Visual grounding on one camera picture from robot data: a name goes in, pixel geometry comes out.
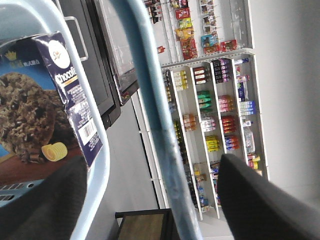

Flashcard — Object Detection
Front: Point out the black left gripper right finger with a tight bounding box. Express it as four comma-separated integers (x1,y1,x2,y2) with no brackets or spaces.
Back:
217,153,320,240

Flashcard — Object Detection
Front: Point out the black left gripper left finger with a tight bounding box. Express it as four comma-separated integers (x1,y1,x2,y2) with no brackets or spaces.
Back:
0,156,88,240

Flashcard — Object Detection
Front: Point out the blue chocolate cookie box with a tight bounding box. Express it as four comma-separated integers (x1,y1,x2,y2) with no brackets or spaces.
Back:
0,32,103,186

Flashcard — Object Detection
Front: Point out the light blue plastic basket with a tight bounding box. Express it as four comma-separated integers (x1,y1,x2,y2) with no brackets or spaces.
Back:
0,0,202,240

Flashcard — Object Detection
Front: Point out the wooden black-framed display stand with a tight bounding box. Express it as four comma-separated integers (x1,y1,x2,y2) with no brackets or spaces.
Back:
114,208,180,240

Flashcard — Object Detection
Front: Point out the white supermarket shelving unit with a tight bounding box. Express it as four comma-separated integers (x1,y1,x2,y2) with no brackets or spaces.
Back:
143,0,270,220

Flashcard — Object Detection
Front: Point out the far white chest freezer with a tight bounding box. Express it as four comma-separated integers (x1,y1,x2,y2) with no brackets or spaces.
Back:
54,0,139,129

